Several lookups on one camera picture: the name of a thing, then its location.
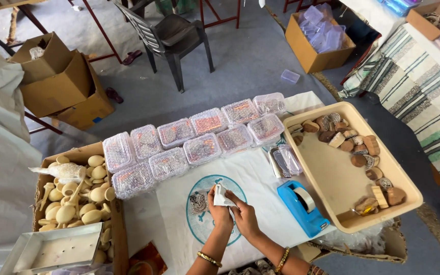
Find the person's right hand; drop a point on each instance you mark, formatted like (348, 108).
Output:
(246, 219)

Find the person's left hand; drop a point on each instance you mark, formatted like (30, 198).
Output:
(220, 214)

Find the person's right fingers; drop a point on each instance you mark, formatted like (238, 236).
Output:
(233, 200)

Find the person's left fingers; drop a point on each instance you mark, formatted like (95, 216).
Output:
(212, 195)

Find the white cloth piece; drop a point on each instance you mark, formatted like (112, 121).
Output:
(222, 198)

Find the carved wooden stamp block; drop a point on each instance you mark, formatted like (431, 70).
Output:
(199, 202)

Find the white cloth with teal print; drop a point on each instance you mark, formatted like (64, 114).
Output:
(258, 179)

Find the rows of clear packed boxes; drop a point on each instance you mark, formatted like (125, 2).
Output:
(189, 145)

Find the gold bangle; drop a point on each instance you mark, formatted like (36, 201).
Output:
(282, 259)
(209, 259)

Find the stack of clear plastic lids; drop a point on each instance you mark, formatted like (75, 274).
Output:
(287, 160)

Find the blue tape dispenser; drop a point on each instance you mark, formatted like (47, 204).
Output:
(300, 217)

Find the clear tape roll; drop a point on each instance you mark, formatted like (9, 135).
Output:
(307, 198)

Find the orange printed packet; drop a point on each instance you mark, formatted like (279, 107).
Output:
(147, 259)

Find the beige plastic tray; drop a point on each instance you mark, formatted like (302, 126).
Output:
(330, 179)

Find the cardboard box of wooden pieces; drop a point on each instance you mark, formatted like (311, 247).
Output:
(117, 225)

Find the heap of pale wooden pieces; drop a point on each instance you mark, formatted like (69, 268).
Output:
(78, 202)

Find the clear plastic container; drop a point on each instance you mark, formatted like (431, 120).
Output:
(290, 76)

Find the heap of wooden stamp blocks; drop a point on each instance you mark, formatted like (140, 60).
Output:
(361, 149)

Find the maroon sandal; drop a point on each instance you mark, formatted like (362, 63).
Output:
(132, 57)
(114, 95)

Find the bubble wrap bundle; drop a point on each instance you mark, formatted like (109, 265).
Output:
(65, 172)

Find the cardboard box with plastic wrap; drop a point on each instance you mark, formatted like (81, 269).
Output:
(376, 244)

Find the grey plastic chair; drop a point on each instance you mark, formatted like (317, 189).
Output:
(174, 36)

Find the metal tray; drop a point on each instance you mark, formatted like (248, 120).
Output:
(55, 250)

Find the cardboard box of clear containers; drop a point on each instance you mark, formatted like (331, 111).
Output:
(311, 49)

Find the pile of open cardboard boxes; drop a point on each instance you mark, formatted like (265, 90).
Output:
(63, 84)

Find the striped woven cloth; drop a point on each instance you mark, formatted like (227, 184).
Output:
(414, 91)

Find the small cardboard box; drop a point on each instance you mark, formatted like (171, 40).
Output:
(426, 23)

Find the red metal table frame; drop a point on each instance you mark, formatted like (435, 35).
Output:
(101, 34)
(220, 19)

